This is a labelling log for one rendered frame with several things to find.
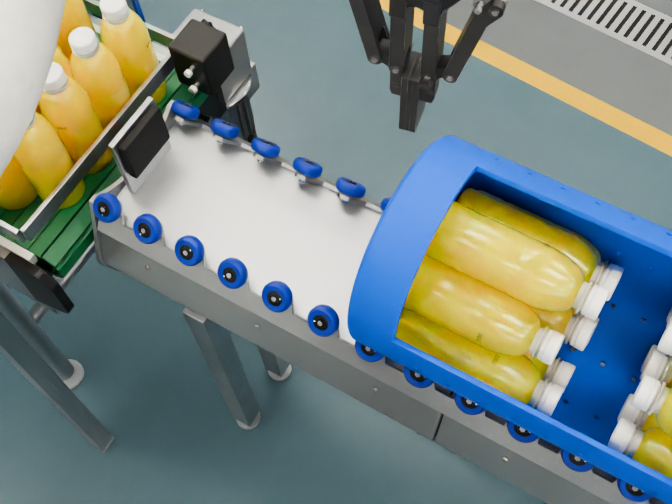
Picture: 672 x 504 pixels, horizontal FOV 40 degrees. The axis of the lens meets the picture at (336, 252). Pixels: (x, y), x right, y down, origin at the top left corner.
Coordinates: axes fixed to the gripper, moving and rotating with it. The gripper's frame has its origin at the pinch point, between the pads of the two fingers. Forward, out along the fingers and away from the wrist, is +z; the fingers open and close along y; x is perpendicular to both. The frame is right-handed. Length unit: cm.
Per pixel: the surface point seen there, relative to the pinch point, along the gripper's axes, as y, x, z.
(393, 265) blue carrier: -0.6, -1.4, 29.4
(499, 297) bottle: 11.6, 1.1, 34.7
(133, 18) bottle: -52, 33, 43
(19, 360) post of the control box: -68, -9, 94
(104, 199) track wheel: -47, 8, 53
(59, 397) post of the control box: -67, -8, 116
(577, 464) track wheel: 27, -9, 53
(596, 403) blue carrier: 27, -1, 53
